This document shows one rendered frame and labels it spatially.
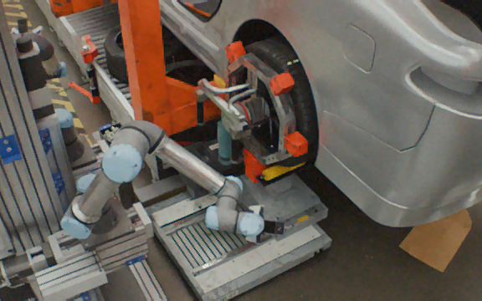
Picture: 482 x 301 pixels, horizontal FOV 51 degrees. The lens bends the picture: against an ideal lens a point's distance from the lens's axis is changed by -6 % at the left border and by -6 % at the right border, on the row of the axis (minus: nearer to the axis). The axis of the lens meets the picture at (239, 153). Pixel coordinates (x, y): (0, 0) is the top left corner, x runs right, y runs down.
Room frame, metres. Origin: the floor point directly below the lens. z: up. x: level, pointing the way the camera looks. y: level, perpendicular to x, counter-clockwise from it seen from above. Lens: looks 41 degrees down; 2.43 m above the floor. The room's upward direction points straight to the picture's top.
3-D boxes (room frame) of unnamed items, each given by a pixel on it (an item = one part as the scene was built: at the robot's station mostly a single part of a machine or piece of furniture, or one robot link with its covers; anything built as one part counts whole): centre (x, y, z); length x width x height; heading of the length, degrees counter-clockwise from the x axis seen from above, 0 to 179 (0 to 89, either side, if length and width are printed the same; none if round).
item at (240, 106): (2.12, -0.03, 0.85); 0.21 x 0.14 x 0.14; 122
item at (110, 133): (2.32, 0.70, 0.51); 0.20 x 0.14 x 0.13; 33
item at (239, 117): (2.01, -0.04, 1.03); 0.19 x 0.18 x 0.11; 122
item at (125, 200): (2.37, 0.73, 0.21); 0.10 x 0.10 x 0.42; 32
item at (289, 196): (2.25, -0.23, 0.32); 0.40 x 0.30 x 0.28; 32
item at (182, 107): (2.58, 0.21, 0.69); 0.52 x 0.17 x 0.35; 122
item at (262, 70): (2.16, -0.09, 0.85); 0.54 x 0.07 x 0.54; 32
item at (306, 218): (2.25, -0.23, 0.13); 0.50 x 0.36 x 0.10; 32
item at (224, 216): (1.23, 0.05, 1.09); 0.11 x 0.11 x 0.08; 79
